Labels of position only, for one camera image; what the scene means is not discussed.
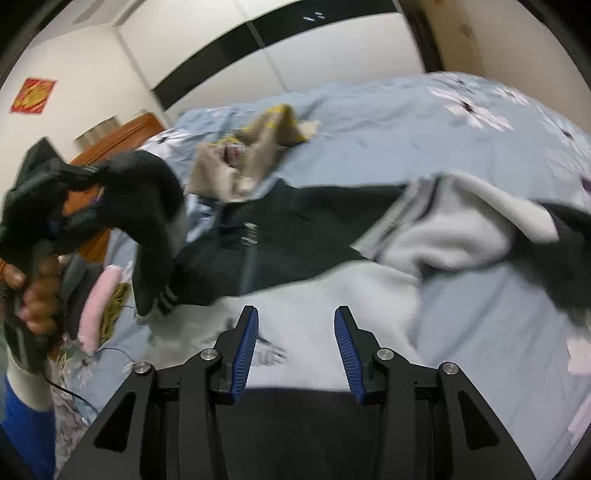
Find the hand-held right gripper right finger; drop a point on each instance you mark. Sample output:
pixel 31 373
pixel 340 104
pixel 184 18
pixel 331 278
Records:
pixel 347 357

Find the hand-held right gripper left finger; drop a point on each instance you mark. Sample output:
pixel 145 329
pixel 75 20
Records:
pixel 244 357

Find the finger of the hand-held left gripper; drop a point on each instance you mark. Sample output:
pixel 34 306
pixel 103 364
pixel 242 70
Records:
pixel 81 171
pixel 85 221

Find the black and grey sweatshirt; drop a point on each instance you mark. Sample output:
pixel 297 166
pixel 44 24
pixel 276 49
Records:
pixel 300 230

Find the person's left hand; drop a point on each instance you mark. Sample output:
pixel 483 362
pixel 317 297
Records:
pixel 39 300

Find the dark grey cloth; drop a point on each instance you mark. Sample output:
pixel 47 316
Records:
pixel 76 281

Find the pink cloth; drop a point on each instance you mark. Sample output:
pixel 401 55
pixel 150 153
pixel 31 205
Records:
pixel 99 304

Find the beige and yellow garment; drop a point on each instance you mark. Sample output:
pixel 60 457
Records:
pixel 249 157

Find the blue floral bed sheet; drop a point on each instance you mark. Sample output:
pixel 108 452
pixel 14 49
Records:
pixel 392 134

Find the white wardrobe with black band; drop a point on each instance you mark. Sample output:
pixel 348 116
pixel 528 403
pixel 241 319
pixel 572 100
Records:
pixel 346 60

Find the red wall decoration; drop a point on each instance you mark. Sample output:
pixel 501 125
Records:
pixel 33 96

